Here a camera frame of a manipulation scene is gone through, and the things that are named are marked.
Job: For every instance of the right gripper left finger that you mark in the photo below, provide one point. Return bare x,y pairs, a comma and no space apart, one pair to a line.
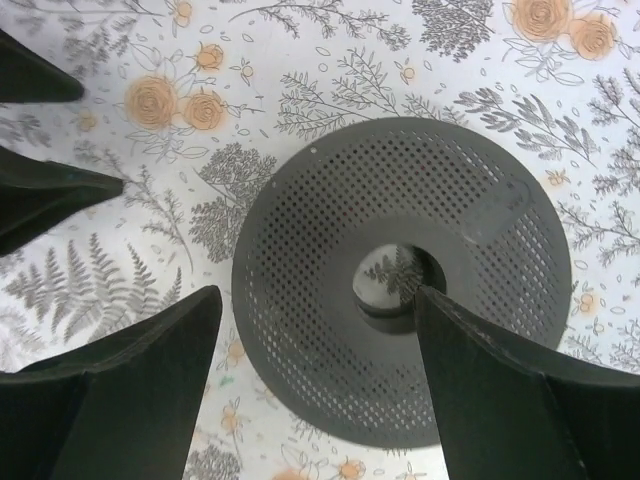
122,407

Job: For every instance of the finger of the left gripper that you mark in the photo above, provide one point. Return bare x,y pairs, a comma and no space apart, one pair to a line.
27,78
38,195

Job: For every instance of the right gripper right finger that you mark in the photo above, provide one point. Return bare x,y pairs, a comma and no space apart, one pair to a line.
508,408

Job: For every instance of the black cable spool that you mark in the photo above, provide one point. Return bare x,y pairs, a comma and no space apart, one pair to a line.
336,244

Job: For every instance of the floral table mat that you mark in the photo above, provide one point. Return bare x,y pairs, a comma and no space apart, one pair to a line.
195,104

